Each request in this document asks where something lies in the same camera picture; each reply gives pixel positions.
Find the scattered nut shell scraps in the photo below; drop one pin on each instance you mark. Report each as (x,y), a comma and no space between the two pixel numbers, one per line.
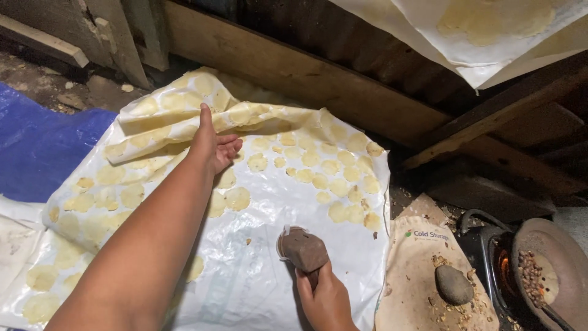
(452,312)

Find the black stove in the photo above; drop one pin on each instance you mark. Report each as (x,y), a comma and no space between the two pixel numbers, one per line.
(482,257)

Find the dark spatula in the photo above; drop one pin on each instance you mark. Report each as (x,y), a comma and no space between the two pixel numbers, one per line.
(558,318)

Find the grey upright wooden boards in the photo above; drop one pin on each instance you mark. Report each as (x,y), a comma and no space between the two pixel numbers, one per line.
(124,36)

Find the heap of roasting nuts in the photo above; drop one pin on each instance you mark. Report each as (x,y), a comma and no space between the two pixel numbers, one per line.
(530,278)

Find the slanted wooden beam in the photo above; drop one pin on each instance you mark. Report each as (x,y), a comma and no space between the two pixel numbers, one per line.
(496,124)

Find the long wide wooden plank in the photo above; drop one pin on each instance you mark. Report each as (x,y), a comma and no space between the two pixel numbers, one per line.
(294,69)

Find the brown stone hammer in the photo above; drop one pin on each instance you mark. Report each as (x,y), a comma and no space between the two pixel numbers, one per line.
(302,249)

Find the crackers on hanging sheet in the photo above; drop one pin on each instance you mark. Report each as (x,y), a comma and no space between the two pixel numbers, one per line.
(494,20)

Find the grey round stone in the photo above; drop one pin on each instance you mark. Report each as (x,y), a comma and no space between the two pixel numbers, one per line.
(454,285)

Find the short pale wooden plank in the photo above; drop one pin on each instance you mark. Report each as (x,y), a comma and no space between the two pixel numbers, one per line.
(43,41)

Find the blue tarp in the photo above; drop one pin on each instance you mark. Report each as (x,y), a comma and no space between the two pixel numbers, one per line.
(41,142)

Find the brown clay pan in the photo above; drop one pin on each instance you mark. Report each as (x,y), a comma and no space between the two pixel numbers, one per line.
(567,266)

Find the group of flattened yellow crackers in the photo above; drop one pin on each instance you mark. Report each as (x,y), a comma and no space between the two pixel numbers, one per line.
(294,165)

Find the large white plastic sheet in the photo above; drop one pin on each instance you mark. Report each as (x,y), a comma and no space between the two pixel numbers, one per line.
(275,276)

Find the person's left hand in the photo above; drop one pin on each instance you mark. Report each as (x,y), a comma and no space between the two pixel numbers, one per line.
(209,149)

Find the stained brown paper bag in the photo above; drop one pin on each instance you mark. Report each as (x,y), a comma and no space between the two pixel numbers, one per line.
(413,276)

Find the small white plastic sheet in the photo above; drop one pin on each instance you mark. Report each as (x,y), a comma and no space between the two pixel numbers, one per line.
(16,239)

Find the hanging white sheet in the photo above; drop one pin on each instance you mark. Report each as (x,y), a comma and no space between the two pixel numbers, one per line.
(459,46)

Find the person's right hand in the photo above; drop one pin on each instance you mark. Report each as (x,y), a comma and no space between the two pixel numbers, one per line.
(327,301)

